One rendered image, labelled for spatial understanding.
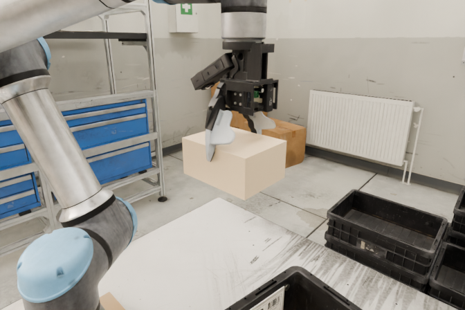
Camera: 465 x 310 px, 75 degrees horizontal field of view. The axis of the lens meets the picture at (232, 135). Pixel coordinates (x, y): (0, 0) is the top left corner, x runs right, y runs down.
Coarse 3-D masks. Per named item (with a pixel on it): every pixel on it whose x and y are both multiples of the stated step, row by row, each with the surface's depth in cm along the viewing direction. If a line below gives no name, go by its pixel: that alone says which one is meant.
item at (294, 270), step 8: (288, 272) 50; (296, 272) 51; (304, 272) 50; (272, 280) 49; (280, 280) 49; (312, 280) 49; (320, 280) 49; (264, 288) 47; (272, 288) 47; (320, 288) 47; (328, 288) 47; (248, 296) 46; (256, 296) 46; (328, 296) 46; (336, 296) 46; (232, 304) 44; (240, 304) 44; (248, 304) 44; (344, 304) 44; (352, 304) 44
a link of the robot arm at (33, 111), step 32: (0, 64) 53; (32, 64) 57; (0, 96) 56; (32, 96) 58; (32, 128) 58; (64, 128) 61; (64, 160) 60; (64, 192) 60; (96, 192) 64; (64, 224) 61; (96, 224) 61; (128, 224) 67
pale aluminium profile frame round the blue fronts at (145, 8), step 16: (144, 0) 210; (112, 64) 268; (112, 80) 270; (160, 128) 239; (112, 144) 210; (128, 144) 219; (160, 144) 242; (160, 160) 246; (0, 176) 165; (128, 176) 231; (144, 176) 237; (160, 176) 249; (48, 192) 187; (144, 192) 241; (160, 192) 256; (32, 208) 219; (48, 208) 189; (0, 224) 172; (16, 224) 178; (48, 224) 193; (32, 240) 186; (0, 256) 175
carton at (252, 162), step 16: (192, 144) 57; (240, 144) 55; (256, 144) 55; (272, 144) 55; (192, 160) 58; (224, 160) 52; (240, 160) 49; (256, 160) 50; (272, 160) 54; (192, 176) 59; (208, 176) 56; (224, 176) 52; (240, 176) 50; (256, 176) 52; (272, 176) 55; (240, 192) 51; (256, 192) 52
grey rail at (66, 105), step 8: (96, 96) 206; (104, 96) 206; (112, 96) 206; (120, 96) 209; (128, 96) 214; (136, 96) 218; (144, 96) 223; (152, 96) 228; (64, 104) 184; (72, 104) 187; (80, 104) 191; (88, 104) 194; (96, 104) 198; (0, 112) 161
